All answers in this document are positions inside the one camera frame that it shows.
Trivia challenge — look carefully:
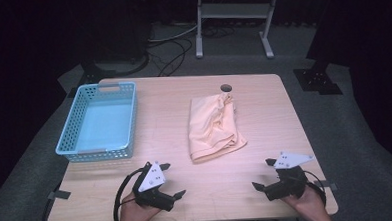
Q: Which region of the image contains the white metal stand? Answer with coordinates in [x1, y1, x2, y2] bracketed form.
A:
[193, 0, 284, 62]

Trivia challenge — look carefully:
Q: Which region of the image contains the white floor cable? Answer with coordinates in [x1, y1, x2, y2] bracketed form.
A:
[146, 23, 201, 45]

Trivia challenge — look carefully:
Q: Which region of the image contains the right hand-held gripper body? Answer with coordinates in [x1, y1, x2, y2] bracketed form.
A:
[261, 149, 318, 203]

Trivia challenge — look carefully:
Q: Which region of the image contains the light blue plastic basket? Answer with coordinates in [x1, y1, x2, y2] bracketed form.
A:
[52, 80, 141, 164]

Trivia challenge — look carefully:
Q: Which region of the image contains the black cable beside table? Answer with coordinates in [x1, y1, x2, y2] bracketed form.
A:
[39, 182, 64, 221]

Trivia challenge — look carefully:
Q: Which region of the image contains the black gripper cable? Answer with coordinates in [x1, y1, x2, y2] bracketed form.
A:
[302, 169, 328, 207]
[110, 167, 147, 221]

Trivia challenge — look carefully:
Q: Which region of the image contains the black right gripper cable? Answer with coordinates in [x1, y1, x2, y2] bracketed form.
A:
[302, 169, 328, 207]

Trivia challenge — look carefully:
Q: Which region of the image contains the black square stand base plate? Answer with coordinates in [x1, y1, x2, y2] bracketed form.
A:
[292, 59, 345, 98]

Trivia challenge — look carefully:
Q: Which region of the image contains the black round stand base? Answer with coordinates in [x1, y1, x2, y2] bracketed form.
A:
[79, 48, 152, 84]

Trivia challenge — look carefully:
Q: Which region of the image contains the grey tape strip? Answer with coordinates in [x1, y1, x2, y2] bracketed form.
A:
[314, 179, 340, 192]
[46, 189, 72, 201]

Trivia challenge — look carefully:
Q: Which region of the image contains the person's left hand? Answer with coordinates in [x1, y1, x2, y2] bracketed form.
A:
[115, 190, 163, 221]

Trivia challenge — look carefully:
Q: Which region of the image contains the black floor cable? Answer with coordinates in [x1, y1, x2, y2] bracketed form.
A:
[146, 37, 195, 79]

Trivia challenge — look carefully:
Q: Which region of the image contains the person's right hand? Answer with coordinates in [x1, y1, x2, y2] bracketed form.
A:
[280, 184, 334, 221]

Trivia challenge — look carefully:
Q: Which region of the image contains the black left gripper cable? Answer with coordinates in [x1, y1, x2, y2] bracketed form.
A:
[110, 167, 147, 221]

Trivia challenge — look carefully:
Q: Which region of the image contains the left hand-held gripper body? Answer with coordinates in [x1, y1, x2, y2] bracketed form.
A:
[131, 160, 176, 214]

